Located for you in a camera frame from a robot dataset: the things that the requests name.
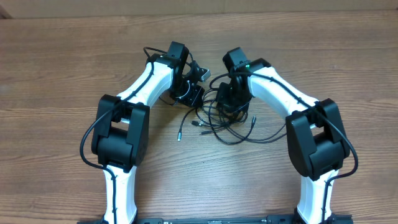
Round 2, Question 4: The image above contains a thick black cable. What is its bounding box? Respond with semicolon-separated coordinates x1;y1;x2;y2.
191;90;257;146

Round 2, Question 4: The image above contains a braided cable grey connector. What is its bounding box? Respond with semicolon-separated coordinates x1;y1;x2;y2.
177;108;196;142

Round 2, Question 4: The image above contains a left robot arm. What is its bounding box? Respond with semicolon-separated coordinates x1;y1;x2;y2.
87;42;210;223

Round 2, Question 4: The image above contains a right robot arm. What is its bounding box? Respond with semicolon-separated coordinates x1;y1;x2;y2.
216;47;353;223

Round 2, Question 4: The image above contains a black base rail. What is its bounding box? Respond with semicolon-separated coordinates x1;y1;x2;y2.
77;214;354;224

